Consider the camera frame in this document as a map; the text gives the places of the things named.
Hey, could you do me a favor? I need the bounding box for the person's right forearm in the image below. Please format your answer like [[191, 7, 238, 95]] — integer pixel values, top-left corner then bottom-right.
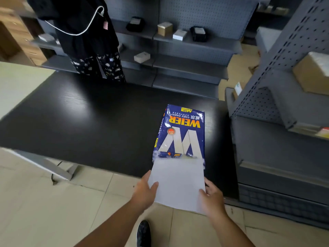
[[210, 212, 255, 247]]

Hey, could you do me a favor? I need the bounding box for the white cable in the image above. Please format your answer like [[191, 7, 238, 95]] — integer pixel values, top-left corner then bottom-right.
[[45, 6, 105, 36]]

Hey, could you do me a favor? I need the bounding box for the black box white label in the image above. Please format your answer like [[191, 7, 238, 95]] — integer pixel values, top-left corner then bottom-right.
[[189, 26, 208, 43], [126, 16, 146, 33]]

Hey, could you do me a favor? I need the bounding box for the person's right hand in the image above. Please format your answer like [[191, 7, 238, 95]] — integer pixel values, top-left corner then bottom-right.
[[199, 177, 227, 219]]

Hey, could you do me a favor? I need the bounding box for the grey pegboard shelf unit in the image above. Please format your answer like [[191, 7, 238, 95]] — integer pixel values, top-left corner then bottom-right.
[[15, 0, 260, 99]]

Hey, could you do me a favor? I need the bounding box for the blue copy paper wrapper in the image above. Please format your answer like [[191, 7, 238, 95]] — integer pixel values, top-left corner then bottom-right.
[[152, 104, 206, 169]]

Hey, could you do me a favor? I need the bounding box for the small white box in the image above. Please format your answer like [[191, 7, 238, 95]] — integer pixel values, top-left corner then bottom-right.
[[172, 29, 188, 41]]

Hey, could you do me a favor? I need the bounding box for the large brown cardboard box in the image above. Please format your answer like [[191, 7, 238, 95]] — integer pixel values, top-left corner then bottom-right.
[[292, 51, 329, 96]]

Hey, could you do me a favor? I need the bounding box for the red yellow packet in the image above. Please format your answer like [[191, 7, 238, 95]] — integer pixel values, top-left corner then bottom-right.
[[315, 127, 329, 139]]

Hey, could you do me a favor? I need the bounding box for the grey metal table leg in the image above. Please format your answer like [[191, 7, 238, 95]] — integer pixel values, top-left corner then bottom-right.
[[4, 149, 79, 181]]

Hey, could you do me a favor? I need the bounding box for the grey perforated shelf rack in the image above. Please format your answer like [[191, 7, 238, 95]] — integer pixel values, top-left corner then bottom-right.
[[225, 0, 329, 229]]

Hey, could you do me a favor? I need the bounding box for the tan cardboard box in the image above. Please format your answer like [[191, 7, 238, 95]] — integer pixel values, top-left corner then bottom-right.
[[157, 22, 174, 37]]

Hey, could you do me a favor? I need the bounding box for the person's left hand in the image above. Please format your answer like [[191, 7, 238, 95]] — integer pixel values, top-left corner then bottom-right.
[[131, 170, 159, 211]]

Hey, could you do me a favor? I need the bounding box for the small brown labelled box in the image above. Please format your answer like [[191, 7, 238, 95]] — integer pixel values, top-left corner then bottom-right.
[[232, 82, 248, 100]]

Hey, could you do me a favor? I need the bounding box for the person's left forearm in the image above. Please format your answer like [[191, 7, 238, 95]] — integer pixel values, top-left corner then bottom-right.
[[74, 202, 144, 247]]

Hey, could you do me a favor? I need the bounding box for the wooden drawer cabinet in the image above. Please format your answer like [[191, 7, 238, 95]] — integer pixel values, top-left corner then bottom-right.
[[0, 0, 48, 66]]

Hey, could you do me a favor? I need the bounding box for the white copy paper stack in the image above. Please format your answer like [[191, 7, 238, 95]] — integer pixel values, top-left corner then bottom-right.
[[148, 156, 206, 215]]

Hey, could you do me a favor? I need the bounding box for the black shoe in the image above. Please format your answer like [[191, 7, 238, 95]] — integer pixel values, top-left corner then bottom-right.
[[136, 220, 152, 247]]

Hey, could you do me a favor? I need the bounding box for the white flat box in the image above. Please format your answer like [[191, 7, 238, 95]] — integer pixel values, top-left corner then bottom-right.
[[38, 33, 55, 43], [133, 51, 151, 64]]

